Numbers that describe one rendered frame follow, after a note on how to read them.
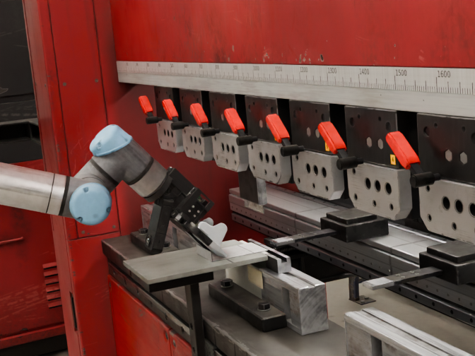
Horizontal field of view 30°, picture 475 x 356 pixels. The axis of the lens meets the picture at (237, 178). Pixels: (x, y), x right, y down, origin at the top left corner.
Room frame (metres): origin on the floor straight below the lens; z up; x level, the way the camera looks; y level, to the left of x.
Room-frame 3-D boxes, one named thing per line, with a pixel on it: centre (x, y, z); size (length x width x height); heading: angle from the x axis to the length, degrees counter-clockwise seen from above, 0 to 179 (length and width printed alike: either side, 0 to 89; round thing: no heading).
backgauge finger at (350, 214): (1.94, -0.18, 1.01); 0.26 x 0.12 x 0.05; 112
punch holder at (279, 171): (1.72, -0.09, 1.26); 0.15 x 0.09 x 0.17; 22
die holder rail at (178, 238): (2.39, 0.18, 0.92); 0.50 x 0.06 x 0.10; 22
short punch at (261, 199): (1.88, -0.03, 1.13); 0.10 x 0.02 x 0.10; 22
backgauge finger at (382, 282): (1.57, -0.33, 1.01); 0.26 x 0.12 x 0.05; 112
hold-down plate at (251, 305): (1.82, 0.01, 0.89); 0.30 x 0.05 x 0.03; 22
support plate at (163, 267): (1.83, 0.11, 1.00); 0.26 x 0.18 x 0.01; 112
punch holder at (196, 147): (2.09, 0.06, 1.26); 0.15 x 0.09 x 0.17; 22
